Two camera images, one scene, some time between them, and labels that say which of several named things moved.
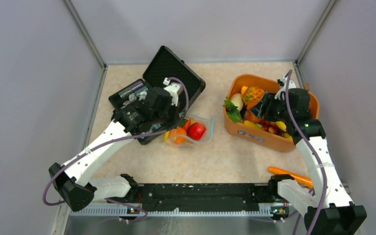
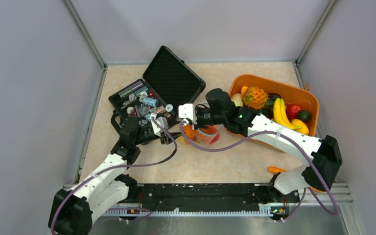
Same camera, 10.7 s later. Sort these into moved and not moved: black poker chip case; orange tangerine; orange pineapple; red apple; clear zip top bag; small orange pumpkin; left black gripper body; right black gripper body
Moved: clear zip top bag; left black gripper body; small orange pumpkin; right black gripper body; red apple; orange tangerine
Not moved: black poker chip case; orange pineapple
